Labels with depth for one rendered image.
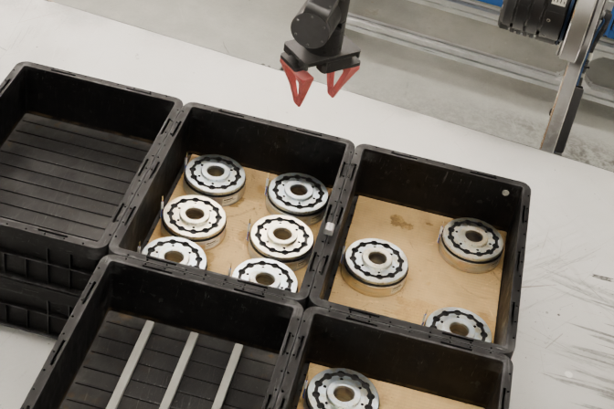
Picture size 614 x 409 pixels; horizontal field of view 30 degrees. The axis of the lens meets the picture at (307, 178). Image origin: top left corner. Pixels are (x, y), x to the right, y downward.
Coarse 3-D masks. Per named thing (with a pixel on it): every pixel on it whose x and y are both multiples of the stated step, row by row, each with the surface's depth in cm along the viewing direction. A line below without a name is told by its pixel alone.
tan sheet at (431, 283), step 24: (360, 216) 193; (384, 216) 194; (408, 216) 195; (432, 216) 196; (408, 240) 190; (432, 240) 191; (504, 240) 194; (408, 264) 186; (432, 264) 187; (336, 288) 179; (408, 288) 182; (432, 288) 182; (456, 288) 183; (480, 288) 184; (384, 312) 177; (408, 312) 178; (480, 312) 180
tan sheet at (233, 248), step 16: (256, 176) 198; (272, 176) 198; (176, 192) 192; (256, 192) 195; (224, 208) 190; (240, 208) 191; (256, 208) 191; (160, 224) 185; (240, 224) 188; (320, 224) 191; (224, 240) 184; (240, 240) 185; (208, 256) 181; (224, 256) 182; (240, 256) 182; (224, 272) 179; (304, 272) 181
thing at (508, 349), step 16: (368, 144) 193; (352, 160) 189; (416, 160) 191; (432, 160) 192; (352, 176) 188; (480, 176) 190; (496, 176) 191; (528, 192) 189; (336, 208) 179; (528, 208) 185; (336, 224) 178; (336, 240) 174; (320, 272) 167; (320, 288) 165; (512, 288) 170; (320, 304) 162; (336, 304) 163; (512, 304) 168; (384, 320) 161; (400, 320) 162; (512, 320) 167; (448, 336) 161; (464, 336) 161; (512, 336) 163; (512, 352) 161
